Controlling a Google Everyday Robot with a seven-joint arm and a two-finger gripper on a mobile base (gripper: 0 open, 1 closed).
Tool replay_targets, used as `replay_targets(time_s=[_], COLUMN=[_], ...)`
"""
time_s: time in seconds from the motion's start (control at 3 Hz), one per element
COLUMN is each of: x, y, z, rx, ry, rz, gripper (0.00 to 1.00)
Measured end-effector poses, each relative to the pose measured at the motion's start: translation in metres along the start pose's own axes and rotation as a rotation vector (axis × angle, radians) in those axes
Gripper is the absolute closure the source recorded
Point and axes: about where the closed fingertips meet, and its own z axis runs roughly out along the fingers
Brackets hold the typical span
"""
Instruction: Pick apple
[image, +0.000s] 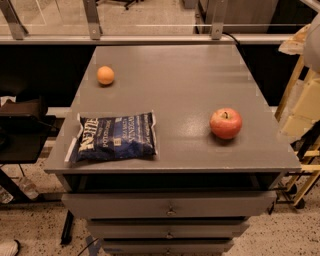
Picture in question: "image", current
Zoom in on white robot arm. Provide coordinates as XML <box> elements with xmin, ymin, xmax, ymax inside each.
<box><xmin>303</xmin><ymin>13</ymin><xmax>320</xmax><ymax>73</ymax></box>

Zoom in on red apple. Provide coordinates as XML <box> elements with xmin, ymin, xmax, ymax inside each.
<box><xmin>209</xmin><ymin>108</ymin><xmax>242</xmax><ymax>140</ymax></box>

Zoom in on blue chip bag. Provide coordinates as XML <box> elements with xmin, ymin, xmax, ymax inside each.
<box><xmin>65</xmin><ymin>112</ymin><xmax>157</xmax><ymax>163</ymax></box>

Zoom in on grey drawer cabinet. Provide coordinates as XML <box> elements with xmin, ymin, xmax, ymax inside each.
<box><xmin>46</xmin><ymin>45</ymin><xmax>299</xmax><ymax>242</ymax></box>

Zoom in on orange fruit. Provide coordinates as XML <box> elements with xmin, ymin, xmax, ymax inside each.
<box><xmin>97</xmin><ymin>66</ymin><xmax>115</xmax><ymax>85</ymax></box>

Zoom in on top grey drawer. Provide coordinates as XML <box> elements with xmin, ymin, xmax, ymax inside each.
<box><xmin>62</xmin><ymin>191</ymin><xmax>276</xmax><ymax>219</ymax></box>

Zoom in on grey drawer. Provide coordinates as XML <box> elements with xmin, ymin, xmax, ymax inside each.
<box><xmin>62</xmin><ymin>191</ymin><xmax>276</xmax><ymax>219</ymax></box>
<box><xmin>102</xmin><ymin>240</ymin><xmax>233</xmax><ymax>255</ymax></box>
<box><xmin>87</xmin><ymin>220</ymin><xmax>249</xmax><ymax>239</ymax></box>

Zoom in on middle grey drawer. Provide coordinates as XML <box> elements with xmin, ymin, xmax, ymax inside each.
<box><xmin>87</xmin><ymin>220</ymin><xmax>249</xmax><ymax>239</ymax></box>

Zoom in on bottom grey drawer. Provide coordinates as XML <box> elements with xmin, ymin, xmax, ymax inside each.
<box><xmin>102</xmin><ymin>240</ymin><xmax>233</xmax><ymax>255</ymax></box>

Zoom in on black chair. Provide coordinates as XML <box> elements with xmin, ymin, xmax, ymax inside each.
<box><xmin>0</xmin><ymin>110</ymin><xmax>74</xmax><ymax>245</ymax></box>

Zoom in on yellow wooden cart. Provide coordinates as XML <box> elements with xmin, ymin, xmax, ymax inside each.
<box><xmin>275</xmin><ymin>55</ymin><xmax>320</xmax><ymax>209</ymax></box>

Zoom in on white shoe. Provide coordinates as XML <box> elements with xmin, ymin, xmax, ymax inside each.
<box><xmin>0</xmin><ymin>240</ymin><xmax>20</xmax><ymax>256</ymax></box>

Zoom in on black cable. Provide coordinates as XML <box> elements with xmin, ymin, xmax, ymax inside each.
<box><xmin>222</xmin><ymin>31</ymin><xmax>249</xmax><ymax>64</ymax></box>

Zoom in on metal railing frame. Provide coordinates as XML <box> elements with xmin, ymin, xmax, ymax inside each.
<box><xmin>0</xmin><ymin>0</ymin><xmax>309</xmax><ymax>45</ymax></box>

